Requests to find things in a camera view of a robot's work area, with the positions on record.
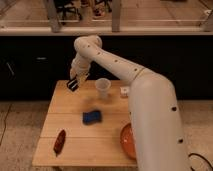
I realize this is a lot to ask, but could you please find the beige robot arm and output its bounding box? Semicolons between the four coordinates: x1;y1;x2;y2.
70;35;191;171

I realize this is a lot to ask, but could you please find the small white toy block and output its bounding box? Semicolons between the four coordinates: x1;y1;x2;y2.
120;87;129;98

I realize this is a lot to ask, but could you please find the blue sponge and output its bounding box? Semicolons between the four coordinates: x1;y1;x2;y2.
82;110;102;125

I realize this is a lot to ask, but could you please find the thin black cable left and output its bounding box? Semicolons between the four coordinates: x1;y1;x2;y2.
0;102;13;148

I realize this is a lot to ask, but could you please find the orange plate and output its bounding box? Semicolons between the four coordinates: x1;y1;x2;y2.
120;123;136;160

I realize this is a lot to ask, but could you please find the wooden table board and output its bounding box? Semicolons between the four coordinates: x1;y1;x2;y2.
33;80;137;167

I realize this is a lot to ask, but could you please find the office chair base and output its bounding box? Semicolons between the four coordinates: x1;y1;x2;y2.
54;0;82;20

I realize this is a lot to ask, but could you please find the black cable right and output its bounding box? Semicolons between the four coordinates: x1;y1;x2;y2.
188;152;213;171

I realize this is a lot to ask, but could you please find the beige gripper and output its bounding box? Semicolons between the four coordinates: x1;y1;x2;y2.
70;64;90;83

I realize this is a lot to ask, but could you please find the metal railing frame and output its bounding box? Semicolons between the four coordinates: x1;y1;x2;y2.
0;0;213;35

